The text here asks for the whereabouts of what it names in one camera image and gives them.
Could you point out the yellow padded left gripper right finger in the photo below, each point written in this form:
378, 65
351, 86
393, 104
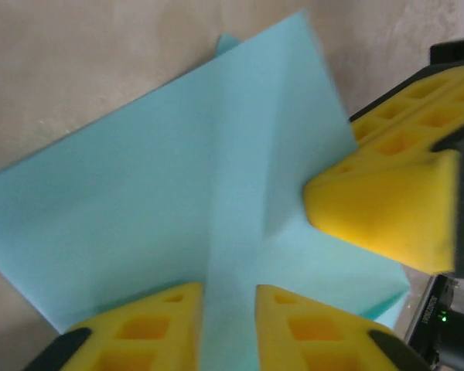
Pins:
313, 340

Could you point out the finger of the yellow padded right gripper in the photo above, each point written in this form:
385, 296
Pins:
383, 201
441, 83

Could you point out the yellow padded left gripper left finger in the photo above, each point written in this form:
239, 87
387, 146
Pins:
139, 340

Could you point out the turquoise cloth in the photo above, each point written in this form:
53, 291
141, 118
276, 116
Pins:
139, 193

